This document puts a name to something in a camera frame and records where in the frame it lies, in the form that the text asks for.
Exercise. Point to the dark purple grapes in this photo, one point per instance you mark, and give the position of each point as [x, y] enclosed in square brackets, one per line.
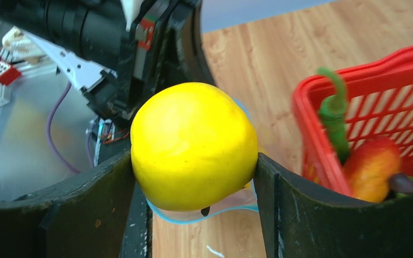
[401, 184]

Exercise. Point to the green chili pepper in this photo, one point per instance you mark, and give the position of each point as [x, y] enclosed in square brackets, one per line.
[332, 113]

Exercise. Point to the red plastic shopping basket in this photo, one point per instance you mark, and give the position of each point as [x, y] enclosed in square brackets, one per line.
[381, 103]

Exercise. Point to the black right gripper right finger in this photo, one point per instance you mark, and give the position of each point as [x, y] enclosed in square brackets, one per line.
[300, 218]

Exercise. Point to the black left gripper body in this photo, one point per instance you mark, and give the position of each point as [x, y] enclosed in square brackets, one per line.
[162, 48]

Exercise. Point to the clear zip top bag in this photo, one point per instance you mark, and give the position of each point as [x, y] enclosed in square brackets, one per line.
[220, 203]

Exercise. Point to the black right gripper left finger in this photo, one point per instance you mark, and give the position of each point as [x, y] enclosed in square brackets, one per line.
[82, 216]

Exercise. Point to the small pale peach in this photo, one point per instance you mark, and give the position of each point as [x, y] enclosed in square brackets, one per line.
[370, 166]

